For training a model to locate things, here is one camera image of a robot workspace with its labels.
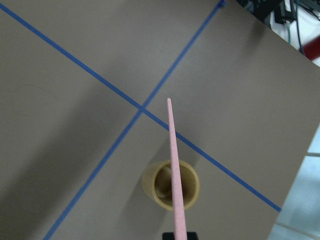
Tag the bamboo cup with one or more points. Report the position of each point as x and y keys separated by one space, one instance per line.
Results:
x=156 y=182

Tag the pink chopstick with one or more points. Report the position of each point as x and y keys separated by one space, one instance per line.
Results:
x=180 y=230

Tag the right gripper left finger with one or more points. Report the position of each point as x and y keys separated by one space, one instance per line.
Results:
x=168 y=236

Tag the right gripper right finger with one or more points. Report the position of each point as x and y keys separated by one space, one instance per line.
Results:
x=191 y=235

